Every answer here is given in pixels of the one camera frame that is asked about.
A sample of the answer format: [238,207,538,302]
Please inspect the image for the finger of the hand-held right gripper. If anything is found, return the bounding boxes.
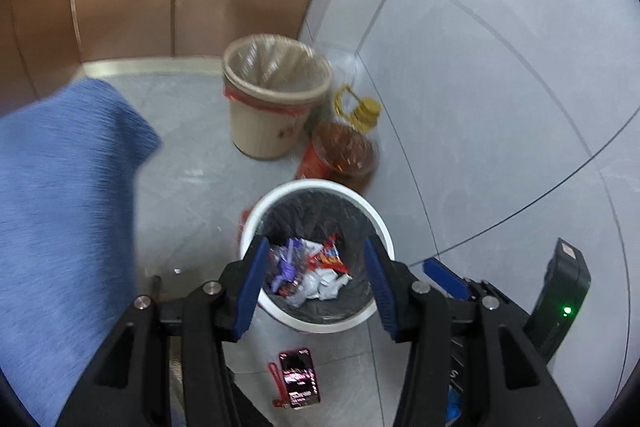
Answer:
[423,258,511,303]

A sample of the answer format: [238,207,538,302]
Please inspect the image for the beige waste bin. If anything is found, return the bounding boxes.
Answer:
[221,34,332,160]

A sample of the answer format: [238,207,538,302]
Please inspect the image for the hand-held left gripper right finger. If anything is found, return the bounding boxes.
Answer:
[363,237,573,427]

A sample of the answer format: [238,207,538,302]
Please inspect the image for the white waste bin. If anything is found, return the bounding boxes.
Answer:
[239,179,396,333]

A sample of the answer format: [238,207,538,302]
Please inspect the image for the purple plastic film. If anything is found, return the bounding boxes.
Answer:
[267,239,301,293]

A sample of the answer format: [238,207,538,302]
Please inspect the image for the red phone lanyard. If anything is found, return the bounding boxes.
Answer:
[267,362,286,408]

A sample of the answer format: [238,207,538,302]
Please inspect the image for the cooking oil bottle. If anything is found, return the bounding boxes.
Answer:
[295,84,382,192]

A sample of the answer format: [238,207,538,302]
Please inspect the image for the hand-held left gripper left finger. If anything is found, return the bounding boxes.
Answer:
[56,235,273,427]

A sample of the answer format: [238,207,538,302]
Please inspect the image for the red snack wrapper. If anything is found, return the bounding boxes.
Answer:
[307,234,349,275]

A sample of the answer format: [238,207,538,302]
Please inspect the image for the large white tissue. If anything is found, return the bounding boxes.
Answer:
[300,269,353,303]

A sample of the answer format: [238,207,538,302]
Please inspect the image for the blue terry towel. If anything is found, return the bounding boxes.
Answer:
[0,78,163,427]

